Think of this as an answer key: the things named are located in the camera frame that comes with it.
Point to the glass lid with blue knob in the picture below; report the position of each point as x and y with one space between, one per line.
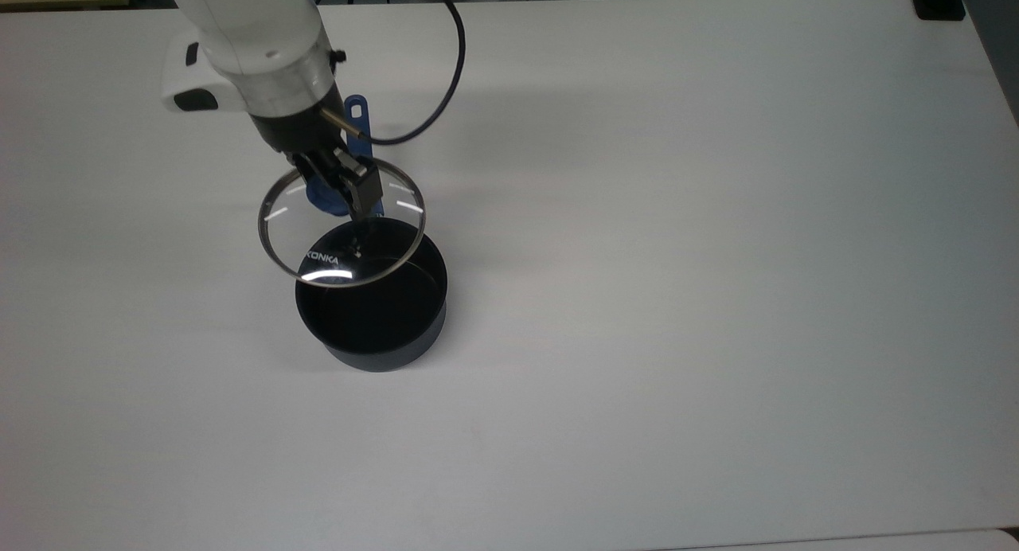
318 244

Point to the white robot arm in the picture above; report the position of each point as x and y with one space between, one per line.
247 25

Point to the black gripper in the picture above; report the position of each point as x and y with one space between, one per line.
298 129

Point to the white adjacent table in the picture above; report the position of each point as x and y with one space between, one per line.
876 541

